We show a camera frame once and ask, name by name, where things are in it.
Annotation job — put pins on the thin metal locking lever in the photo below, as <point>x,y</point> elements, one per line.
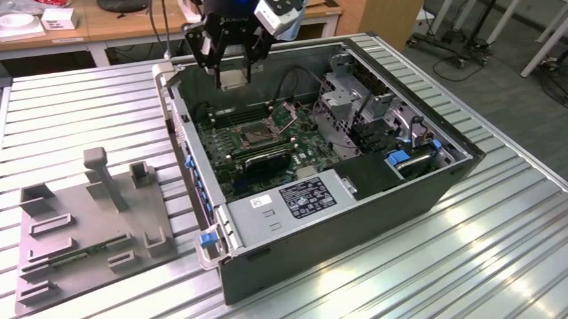
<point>289,122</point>

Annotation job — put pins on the open black PC case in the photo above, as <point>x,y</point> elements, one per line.
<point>333,232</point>

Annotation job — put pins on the hard disk in blue carrier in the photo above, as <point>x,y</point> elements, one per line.
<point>397,157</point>

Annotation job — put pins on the green RAM stick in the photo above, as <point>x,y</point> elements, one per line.
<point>67,258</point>

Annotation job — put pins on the white table frame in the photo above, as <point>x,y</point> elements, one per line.
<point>539,56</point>

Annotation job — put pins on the silver square CPU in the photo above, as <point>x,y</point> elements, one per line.
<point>234,79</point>

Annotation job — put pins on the black graphics card with fan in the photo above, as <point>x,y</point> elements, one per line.
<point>266,163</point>

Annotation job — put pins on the blue slot clip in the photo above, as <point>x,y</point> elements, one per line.
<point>187,161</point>

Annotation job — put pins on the CPU socket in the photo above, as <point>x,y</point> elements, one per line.
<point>258,134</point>

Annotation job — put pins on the white box with label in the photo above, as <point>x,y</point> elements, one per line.
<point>59,19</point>

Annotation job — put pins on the grey and black wrist camera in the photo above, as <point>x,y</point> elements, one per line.
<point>275,20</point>

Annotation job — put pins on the black plastic shroud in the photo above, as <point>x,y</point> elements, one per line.
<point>364,176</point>

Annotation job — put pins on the open white box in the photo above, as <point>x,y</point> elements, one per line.
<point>189,6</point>

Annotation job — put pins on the white round dish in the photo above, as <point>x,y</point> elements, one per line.
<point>20,23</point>

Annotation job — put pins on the black round base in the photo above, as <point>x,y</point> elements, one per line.
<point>124,4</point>

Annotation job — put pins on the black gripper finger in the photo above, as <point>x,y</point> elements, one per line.
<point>263,46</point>
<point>195,43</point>

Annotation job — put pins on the small blue clip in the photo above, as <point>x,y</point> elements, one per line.
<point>435,144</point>

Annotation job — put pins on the blue case latch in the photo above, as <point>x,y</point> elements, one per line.
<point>207,240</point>

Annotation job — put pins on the green motherboard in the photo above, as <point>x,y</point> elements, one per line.
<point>310,143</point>

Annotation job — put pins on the grey power supply with label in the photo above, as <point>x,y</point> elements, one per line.
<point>253,222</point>

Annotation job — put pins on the black wheeled stand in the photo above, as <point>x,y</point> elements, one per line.
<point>477,43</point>

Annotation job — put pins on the black RAM slot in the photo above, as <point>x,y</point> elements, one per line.
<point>243,118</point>
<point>239,156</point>
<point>239,112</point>

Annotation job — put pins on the small silver heatsink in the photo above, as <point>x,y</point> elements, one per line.
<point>306,171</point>

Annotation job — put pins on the wooden desk white frame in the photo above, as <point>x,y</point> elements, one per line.
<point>124,31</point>

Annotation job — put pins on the metal drive cage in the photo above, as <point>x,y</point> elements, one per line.
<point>337,89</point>

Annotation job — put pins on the wooden cabinet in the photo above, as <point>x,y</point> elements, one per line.
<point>386,20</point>

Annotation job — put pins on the grey parts rack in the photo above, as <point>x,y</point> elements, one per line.
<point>98,232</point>

